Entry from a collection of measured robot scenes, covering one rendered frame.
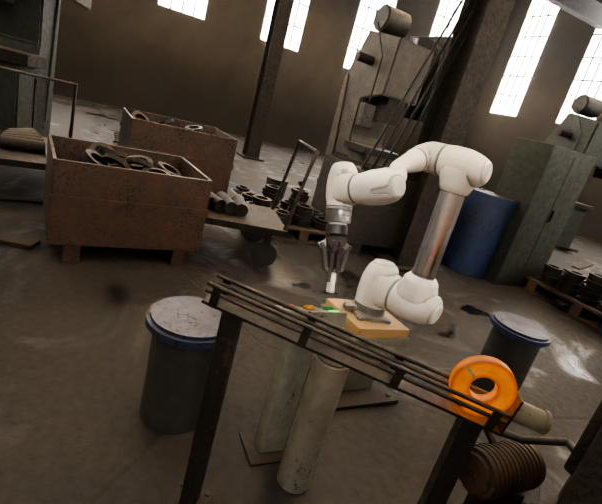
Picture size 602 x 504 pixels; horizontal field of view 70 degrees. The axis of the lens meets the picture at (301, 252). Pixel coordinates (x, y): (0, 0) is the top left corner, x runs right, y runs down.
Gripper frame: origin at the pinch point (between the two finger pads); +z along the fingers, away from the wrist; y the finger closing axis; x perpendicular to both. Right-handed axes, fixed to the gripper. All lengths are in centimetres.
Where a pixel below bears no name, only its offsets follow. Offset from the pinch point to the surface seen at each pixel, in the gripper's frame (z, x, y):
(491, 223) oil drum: -62, 182, 296
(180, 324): 20, 22, -45
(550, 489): 78, -17, 108
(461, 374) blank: 16, -53, 7
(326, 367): 25.0, -15.2, -7.6
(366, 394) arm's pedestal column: 56, 42, 52
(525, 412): 23, -62, 20
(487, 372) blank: 15, -57, 11
